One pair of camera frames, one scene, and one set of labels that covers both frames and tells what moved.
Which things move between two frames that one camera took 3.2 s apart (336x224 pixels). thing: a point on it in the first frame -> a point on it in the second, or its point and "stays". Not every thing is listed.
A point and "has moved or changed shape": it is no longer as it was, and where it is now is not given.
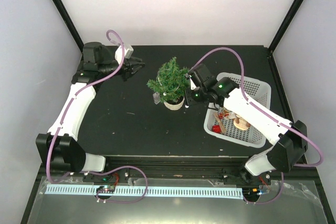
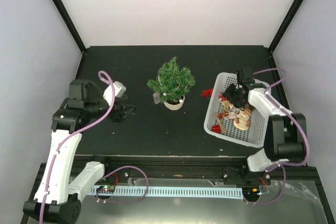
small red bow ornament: x=225 y=114 has moved or changed shape
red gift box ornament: x=216 y=128 stays
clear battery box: x=156 y=97 stays
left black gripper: x=128 y=66 -> x=119 y=116
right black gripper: x=190 y=98 -> x=227 y=92
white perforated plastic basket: x=260 y=92 stays
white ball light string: x=187 y=106 has moved or changed shape
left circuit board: x=106 y=189 stays
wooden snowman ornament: x=241 y=124 stays
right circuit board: x=251 y=192 stays
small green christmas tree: x=172 y=82 stays
